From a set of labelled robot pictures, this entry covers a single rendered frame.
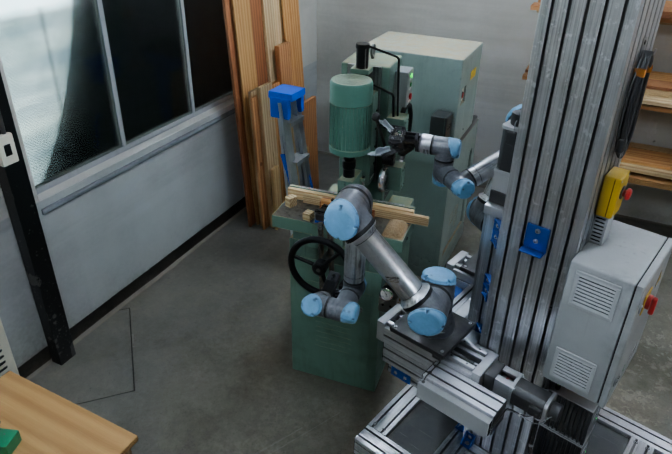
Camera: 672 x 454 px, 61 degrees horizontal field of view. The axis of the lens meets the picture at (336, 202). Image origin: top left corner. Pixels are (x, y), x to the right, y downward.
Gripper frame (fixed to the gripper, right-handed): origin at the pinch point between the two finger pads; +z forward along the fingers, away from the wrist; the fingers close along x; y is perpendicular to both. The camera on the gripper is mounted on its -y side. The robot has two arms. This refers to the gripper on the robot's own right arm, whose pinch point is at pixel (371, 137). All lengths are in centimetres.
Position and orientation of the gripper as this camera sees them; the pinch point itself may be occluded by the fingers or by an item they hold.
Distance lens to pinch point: 231.1
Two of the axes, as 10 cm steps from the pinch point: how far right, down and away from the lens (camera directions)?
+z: -9.4, -1.8, 2.9
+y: -2.2, -3.3, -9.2
